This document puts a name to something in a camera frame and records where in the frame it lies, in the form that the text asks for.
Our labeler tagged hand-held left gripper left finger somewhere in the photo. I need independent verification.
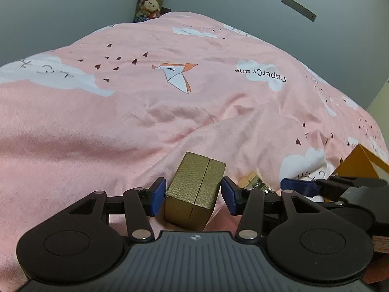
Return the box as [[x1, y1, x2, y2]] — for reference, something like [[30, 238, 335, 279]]
[[67, 177, 167, 243]]

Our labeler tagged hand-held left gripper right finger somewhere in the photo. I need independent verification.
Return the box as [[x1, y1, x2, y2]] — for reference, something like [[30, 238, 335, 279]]
[[221, 176, 327, 241]]

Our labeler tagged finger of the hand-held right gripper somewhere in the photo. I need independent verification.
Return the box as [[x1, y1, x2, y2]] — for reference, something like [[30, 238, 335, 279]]
[[280, 175, 388, 203]]

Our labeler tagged gold textured box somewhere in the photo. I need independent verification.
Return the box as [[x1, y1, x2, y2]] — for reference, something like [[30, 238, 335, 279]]
[[164, 151, 226, 232]]

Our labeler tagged yellow cardboard box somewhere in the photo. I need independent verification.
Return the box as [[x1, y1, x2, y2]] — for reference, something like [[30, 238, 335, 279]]
[[336, 144, 389, 183]]

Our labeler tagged pink printed blanket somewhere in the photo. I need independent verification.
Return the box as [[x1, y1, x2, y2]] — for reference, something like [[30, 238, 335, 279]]
[[0, 11, 389, 292]]

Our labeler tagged grey wall strip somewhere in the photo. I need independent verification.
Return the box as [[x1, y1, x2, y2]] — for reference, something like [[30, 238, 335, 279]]
[[281, 0, 317, 22]]

